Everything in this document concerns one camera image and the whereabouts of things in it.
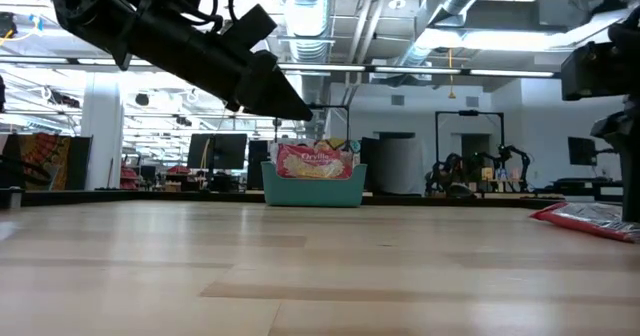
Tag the black upright box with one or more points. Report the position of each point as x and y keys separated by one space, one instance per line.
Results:
x=257 y=165

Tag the black metal table frame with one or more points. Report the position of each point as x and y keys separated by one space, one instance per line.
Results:
x=150 y=198

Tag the red popcorn bag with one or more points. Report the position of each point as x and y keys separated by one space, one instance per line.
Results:
x=334 y=143
x=312 y=163
x=590 y=221

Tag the white column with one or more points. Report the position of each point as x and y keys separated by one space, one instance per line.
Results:
x=102 y=131

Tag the black background gantry frame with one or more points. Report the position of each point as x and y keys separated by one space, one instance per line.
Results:
x=469 y=112

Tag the silver ventilation duct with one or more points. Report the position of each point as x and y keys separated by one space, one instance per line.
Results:
x=450 y=6
x=305 y=16

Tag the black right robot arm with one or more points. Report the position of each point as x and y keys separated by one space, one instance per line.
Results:
x=627 y=166

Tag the black background robot arm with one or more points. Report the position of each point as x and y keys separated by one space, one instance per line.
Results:
x=515 y=158
x=442 y=173

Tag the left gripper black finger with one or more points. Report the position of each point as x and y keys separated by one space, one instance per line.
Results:
x=272 y=91

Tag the black monitor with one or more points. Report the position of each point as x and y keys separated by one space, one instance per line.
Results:
x=217 y=151
x=581 y=151

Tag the teal plastic basket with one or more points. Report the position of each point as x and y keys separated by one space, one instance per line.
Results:
x=312 y=193

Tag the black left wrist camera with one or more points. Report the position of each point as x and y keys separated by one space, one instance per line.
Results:
x=255 y=26

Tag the ceiling strip light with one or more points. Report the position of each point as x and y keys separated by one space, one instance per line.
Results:
x=320 y=67
x=510 y=73
x=417 y=70

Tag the white cylindrical bin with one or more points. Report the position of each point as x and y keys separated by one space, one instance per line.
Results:
x=400 y=165

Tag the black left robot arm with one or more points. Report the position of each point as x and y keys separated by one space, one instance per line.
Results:
x=85 y=1

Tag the colourful patterned panel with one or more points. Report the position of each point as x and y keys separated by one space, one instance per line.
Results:
x=47 y=161

